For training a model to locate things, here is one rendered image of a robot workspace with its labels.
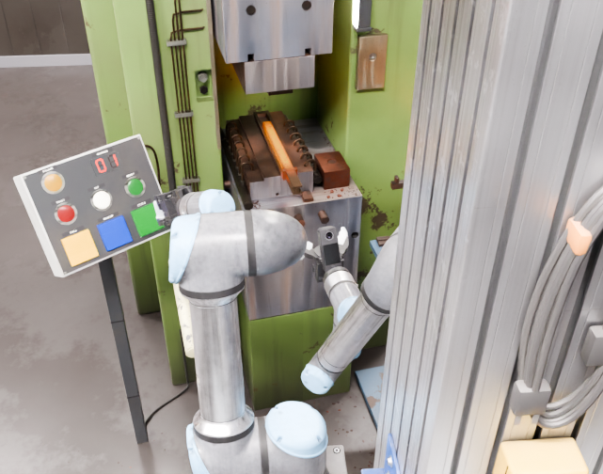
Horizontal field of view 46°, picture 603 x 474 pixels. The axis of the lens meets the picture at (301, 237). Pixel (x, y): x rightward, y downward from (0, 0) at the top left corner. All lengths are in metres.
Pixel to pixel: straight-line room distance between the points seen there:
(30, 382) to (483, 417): 2.41
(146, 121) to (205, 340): 1.04
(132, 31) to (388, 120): 0.86
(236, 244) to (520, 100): 0.69
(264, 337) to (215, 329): 1.25
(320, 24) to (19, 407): 1.83
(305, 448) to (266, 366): 1.25
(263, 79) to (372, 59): 0.38
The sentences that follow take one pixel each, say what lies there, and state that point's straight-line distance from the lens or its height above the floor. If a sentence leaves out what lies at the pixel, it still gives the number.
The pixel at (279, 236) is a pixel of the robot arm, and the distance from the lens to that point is 1.19.
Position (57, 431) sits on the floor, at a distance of 2.85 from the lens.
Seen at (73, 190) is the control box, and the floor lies 1.13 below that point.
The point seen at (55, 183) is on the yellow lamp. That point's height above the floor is 1.16.
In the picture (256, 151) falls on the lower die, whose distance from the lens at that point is 2.30.
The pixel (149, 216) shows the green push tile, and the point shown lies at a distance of 1.99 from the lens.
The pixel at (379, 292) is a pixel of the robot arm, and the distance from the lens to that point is 1.41.
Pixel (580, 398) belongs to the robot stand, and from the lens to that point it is 0.82.
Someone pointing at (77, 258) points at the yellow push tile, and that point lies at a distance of 1.92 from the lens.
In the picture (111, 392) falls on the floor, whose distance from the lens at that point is 2.91.
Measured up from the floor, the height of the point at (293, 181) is 1.01.
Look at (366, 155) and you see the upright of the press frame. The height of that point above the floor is 0.93.
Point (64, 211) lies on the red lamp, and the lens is 1.92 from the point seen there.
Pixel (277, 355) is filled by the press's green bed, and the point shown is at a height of 0.28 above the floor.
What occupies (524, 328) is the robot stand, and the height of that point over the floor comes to 1.65.
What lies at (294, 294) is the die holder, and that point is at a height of 0.55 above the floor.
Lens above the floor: 2.13
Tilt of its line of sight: 37 degrees down
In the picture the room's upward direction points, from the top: straight up
